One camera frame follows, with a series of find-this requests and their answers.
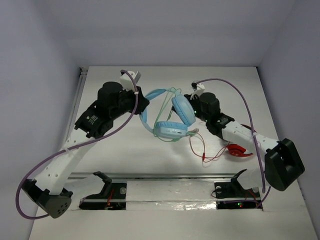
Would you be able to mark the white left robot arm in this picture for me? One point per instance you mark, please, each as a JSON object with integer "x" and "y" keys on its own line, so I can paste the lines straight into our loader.
{"x": 49, "y": 190}

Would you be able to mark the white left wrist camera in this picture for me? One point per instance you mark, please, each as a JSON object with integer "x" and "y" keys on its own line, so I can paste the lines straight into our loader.
{"x": 126, "y": 79}

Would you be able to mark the light blue headphones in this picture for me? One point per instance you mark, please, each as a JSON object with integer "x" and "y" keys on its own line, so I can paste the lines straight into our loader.
{"x": 180, "y": 117}

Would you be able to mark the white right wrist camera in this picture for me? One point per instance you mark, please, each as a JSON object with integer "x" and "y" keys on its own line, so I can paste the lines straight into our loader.
{"x": 198, "y": 90}

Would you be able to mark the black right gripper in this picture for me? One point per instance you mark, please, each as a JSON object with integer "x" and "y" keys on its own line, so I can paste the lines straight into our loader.
{"x": 197, "y": 99}

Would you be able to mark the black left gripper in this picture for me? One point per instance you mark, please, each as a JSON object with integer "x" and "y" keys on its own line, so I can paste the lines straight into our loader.
{"x": 141, "y": 102}

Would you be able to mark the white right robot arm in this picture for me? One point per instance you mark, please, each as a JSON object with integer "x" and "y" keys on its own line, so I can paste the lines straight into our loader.
{"x": 279, "y": 163}

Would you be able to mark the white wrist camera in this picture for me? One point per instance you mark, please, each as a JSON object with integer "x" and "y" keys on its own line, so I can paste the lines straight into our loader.
{"x": 198, "y": 90}
{"x": 126, "y": 79}

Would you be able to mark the red headphones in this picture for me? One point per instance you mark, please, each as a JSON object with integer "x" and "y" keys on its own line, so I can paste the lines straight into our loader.
{"x": 237, "y": 150}

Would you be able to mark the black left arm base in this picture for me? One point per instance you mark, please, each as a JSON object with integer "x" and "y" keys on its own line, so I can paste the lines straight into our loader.
{"x": 112, "y": 196}

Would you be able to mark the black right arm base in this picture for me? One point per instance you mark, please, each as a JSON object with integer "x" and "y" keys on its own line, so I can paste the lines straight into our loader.
{"x": 230, "y": 195}

